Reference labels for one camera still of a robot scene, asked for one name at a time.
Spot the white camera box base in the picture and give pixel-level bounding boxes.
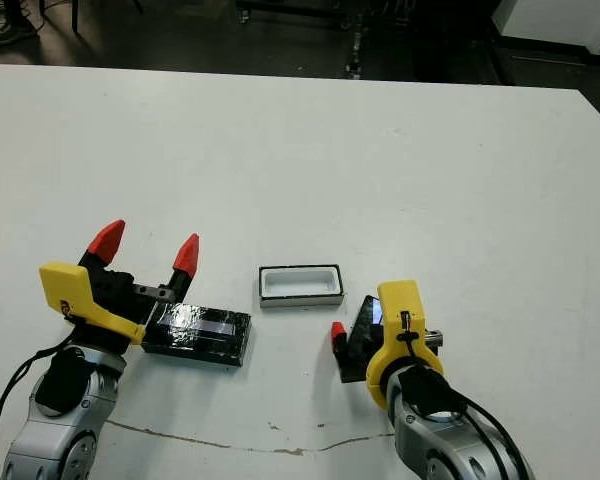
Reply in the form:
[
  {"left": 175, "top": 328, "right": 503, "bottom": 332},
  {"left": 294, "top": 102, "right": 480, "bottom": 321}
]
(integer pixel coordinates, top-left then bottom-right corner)
[{"left": 257, "top": 262, "right": 346, "bottom": 310}]

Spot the person's brown shoe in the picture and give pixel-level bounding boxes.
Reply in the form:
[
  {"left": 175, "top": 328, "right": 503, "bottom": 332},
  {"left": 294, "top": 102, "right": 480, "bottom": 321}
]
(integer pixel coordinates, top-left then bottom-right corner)
[{"left": 0, "top": 22, "right": 36, "bottom": 46}]

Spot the black glossy box lid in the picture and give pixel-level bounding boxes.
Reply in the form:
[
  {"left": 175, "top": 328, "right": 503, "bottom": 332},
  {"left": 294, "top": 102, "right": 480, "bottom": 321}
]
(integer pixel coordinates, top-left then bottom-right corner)
[{"left": 140, "top": 301, "right": 253, "bottom": 370}]

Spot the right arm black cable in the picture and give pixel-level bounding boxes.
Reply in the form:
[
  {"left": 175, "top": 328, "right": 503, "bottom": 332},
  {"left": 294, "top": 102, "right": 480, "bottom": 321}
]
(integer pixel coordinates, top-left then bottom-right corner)
[{"left": 444, "top": 384, "right": 531, "bottom": 480}]

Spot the white cabinet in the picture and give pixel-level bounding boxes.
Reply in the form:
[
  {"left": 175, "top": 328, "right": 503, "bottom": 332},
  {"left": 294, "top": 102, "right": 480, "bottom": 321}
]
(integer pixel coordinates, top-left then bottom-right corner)
[{"left": 489, "top": 0, "right": 600, "bottom": 59}]

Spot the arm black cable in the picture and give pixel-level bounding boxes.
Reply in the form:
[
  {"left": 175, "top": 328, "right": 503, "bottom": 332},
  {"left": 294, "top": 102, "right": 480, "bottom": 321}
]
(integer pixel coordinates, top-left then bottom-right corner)
[
  {"left": 444, "top": 384, "right": 531, "bottom": 480},
  {"left": 0, "top": 344, "right": 74, "bottom": 480}
]

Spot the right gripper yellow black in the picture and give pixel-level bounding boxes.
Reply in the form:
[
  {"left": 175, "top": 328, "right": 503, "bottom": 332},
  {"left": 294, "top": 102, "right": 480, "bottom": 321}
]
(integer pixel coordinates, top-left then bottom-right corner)
[{"left": 329, "top": 279, "right": 444, "bottom": 409}]

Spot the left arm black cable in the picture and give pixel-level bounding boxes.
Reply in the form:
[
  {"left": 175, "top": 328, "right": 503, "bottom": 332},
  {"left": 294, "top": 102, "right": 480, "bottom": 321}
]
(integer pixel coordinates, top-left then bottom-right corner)
[{"left": 0, "top": 344, "right": 74, "bottom": 480}]

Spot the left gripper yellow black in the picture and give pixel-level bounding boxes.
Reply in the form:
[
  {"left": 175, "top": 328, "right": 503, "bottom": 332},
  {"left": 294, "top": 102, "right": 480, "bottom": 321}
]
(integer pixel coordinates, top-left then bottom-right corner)
[{"left": 38, "top": 218, "right": 201, "bottom": 346}]

